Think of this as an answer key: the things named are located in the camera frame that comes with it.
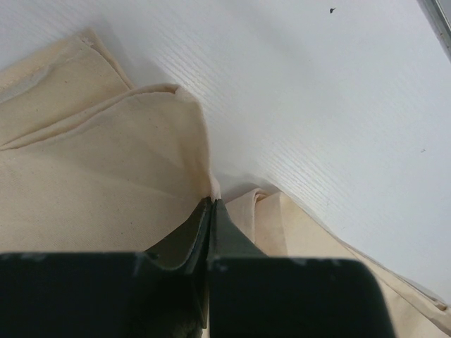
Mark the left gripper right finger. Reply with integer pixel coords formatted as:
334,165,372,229
207,200,395,337

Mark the back aluminium rail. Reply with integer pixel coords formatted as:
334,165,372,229
417,0,451,59

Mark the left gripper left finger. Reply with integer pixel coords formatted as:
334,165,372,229
1,198,214,337

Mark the beige cloth wrap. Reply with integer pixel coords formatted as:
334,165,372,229
0,27,451,338

